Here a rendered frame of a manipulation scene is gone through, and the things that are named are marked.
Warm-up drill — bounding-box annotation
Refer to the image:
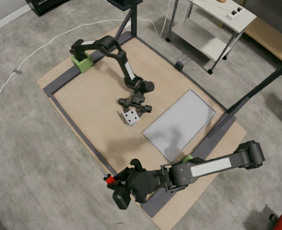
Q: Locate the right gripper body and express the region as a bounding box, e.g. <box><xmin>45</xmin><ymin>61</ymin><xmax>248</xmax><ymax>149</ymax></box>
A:
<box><xmin>119</xmin><ymin>92</ymin><xmax>152</xmax><ymax>113</ymax></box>

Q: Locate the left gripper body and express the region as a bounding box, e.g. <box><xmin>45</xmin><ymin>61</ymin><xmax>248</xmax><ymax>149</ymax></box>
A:
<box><xmin>113</xmin><ymin>158</ymin><xmax>147</xmax><ymax>210</ymax></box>

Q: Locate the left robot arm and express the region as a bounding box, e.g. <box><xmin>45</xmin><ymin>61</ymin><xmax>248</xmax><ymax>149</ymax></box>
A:
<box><xmin>132</xmin><ymin>140</ymin><xmax>265</xmax><ymax>204</ymax></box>

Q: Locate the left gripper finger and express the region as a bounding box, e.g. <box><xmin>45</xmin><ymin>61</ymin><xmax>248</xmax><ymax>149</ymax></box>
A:
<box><xmin>114</xmin><ymin>166</ymin><xmax>129</xmax><ymax>182</ymax></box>
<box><xmin>106</xmin><ymin>180</ymin><xmax>122</xmax><ymax>190</ymax></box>

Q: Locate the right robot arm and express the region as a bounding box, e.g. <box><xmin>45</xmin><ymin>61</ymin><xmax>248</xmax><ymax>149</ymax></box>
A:
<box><xmin>69</xmin><ymin>35</ymin><xmax>155</xmax><ymax>105</ymax></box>

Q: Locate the white metal bracket with holes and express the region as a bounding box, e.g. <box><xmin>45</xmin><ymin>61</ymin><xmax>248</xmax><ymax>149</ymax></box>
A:
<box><xmin>122</xmin><ymin>109</ymin><xmax>140</xmax><ymax>125</ymax></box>

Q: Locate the red screwdriver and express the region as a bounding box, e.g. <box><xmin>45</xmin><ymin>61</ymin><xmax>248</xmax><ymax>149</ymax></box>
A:
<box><xmin>101</xmin><ymin>169</ymin><xmax>116</xmax><ymax>184</ymax></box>

